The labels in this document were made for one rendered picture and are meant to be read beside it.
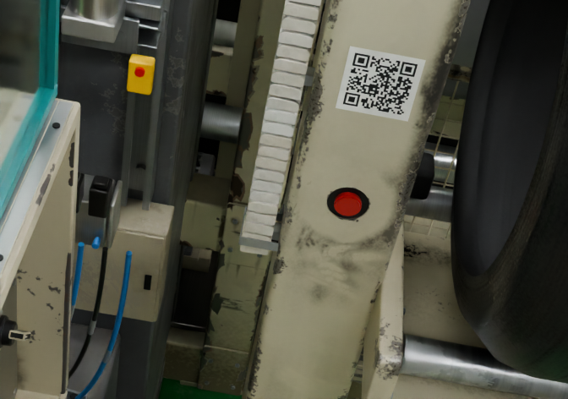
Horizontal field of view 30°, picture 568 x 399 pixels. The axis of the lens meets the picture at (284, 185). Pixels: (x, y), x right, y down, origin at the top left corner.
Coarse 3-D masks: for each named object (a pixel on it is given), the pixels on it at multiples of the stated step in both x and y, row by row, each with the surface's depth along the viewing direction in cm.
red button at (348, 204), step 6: (348, 192) 115; (336, 198) 115; (342, 198) 114; (348, 198) 114; (354, 198) 114; (336, 204) 115; (342, 204) 115; (348, 204) 115; (354, 204) 115; (360, 204) 115; (336, 210) 116; (342, 210) 116; (348, 210) 115; (354, 210) 115
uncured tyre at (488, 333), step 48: (528, 0) 137; (480, 48) 134; (528, 48) 141; (480, 96) 135; (528, 96) 142; (480, 144) 134; (528, 144) 142; (480, 192) 138; (528, 192) 97; (480, 240) 134; (528, 240) 96; (480, 288) 109; (528, 288) 97; (480, 336) 114; (528, 336) 101
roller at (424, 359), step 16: (416, 336) 121; (416, 352) 120; (432, 352) 120; (448, 352) 120; (464, 352) 120; (480, 352) 121; (416, 368) 120; (432, 368) 120; (448, 368) 120; (464, 368) 120; (480, 368) 120; (496, 368) 120; (512, 368) 120; (464, 384) 121; (480, 384) 120; (496, 384) 120; (512, 384) 120; (528, 384) 120; (544, 384) 120; (560, 384) 120
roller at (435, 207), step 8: (432, 192) 142; (440, 192) 142; (448, 192) 142; (416, 200) 141; (424, 200) 141; (432, 200) 141; (440, 200) 141; (448, 200) 141; (408, 208) 142; (416, 208) 141; (424, 208) 141; (432, 208) 141; (440, 208) 141; (448, 208) 141; (424, 216) 142; (432, 216) 142; (440, 216) 142; (448, 216) 142
